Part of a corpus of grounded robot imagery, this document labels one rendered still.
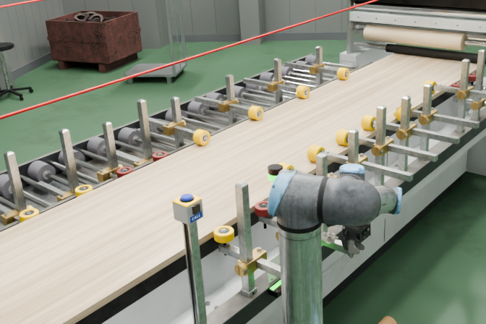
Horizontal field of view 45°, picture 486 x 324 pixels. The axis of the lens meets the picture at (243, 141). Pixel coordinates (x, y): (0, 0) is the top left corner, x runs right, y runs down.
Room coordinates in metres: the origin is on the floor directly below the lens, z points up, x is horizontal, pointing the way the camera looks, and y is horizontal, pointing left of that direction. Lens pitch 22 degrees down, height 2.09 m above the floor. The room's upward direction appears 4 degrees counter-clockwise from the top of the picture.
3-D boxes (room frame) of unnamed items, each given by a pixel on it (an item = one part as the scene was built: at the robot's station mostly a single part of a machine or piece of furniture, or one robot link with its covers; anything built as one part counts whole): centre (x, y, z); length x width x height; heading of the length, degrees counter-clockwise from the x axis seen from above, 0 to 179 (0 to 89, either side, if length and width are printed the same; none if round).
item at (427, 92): (2.98, -1.00, 0.90); 0.03 x 0.03 x 0.48; 48
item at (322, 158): (2.24, -0.32, 0.86); 0.03 x 0.03 x 0.48; 48
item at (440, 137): (2.81, -0.87, 0.95); 0.50 x 0.04 x 0.04; 48
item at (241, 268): (1.89, 0.00, 0.83); 0.13 x 0.06 x 0.05; 138
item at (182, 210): (1.68, 0.19, 1.18); 0.07 x 0.07 x 0.08; 48
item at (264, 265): (1.87, -0.05, 0.82); 0.43 x 0.03 x 0.04; 48
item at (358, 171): (1.90, -0.38, 1.13); 0.10 x 0.09 x 0.12; 157
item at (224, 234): (2.00, 0.10, 0.85); 0.08 x 0.08 x 0.11
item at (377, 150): (2.63, -0.68, 0.95); 0.13 x 0.06 x 0.05; 138
